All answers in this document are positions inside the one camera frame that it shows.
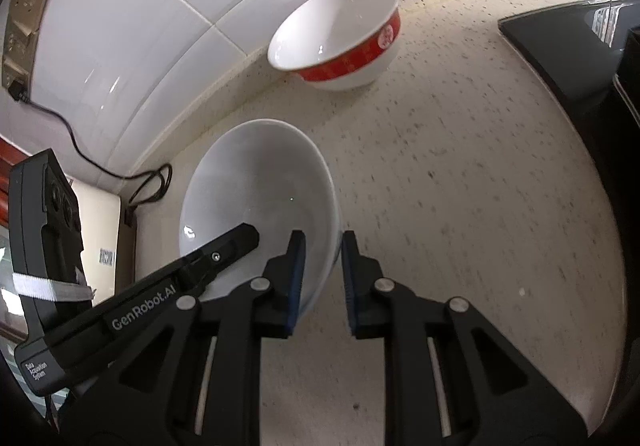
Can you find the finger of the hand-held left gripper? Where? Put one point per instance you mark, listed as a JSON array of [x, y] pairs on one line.
[[227, 248]]

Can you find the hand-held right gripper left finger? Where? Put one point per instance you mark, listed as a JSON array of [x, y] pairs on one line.
[[298, 271]]

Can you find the black glass cooktop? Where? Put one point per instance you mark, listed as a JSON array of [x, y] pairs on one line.
[[575, 51]]

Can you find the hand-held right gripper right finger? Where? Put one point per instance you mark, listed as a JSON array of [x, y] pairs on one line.
[[348, 276]]

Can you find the plain white bowl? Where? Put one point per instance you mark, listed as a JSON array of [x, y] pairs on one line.
[[260, 186]]

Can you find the red-brown wooden frame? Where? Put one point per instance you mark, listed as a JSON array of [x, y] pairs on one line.
[[10, 176]]

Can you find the white bowl with red band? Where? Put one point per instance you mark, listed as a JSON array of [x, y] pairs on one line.
[[332, 31]]

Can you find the gold wall socket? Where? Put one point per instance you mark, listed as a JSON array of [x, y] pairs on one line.
[[22, 21]]

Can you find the cream kitchen appliance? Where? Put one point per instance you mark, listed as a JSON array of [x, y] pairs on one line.
[[107, 236]]

